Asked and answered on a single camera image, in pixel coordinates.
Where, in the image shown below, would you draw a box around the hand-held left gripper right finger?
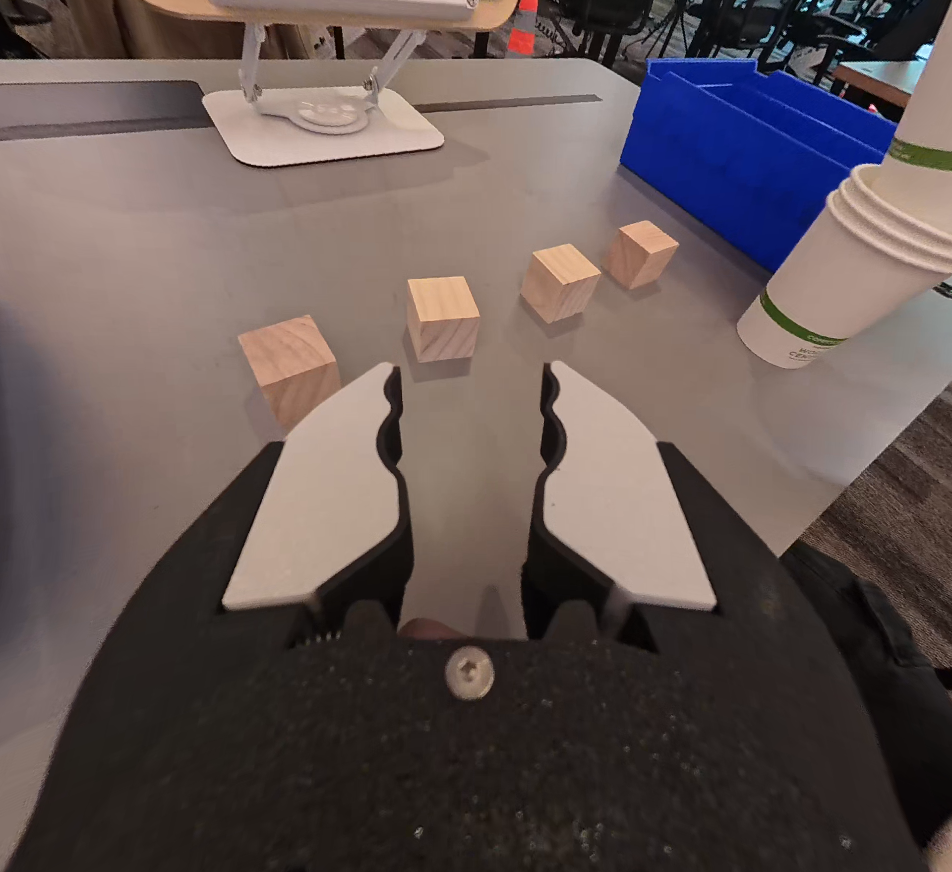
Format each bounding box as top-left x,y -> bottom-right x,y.
522,361 -> 719,625

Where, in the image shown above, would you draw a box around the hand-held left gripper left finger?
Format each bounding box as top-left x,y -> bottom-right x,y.
222,362 -> 415,636

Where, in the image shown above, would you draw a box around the light wooden cube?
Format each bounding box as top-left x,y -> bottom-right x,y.
238,315 -> 342,431
407,277 -> 480,364
521,244 -> 602,324
602,220 -> 680,290

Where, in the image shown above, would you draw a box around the white paper cup green band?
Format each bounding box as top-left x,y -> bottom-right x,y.
885,52 -> 952,218
736,176 -> 952,371
836,164 -> 952,248
829,173 -> 952,263

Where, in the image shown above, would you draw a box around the blue plastic bin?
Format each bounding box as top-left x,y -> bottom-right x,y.
619,57 -> 898,274

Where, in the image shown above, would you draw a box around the person's black trousers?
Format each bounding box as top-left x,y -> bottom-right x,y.
781,541 -> 952,847

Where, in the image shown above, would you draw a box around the white document stand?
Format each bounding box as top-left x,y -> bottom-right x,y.
199,0 -> 481,168

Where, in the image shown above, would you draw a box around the orange traffic cone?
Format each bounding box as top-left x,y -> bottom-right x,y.
508,0 -> 543,60

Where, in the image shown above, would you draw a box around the wooden table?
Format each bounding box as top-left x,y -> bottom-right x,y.
829,60 -> 927,110

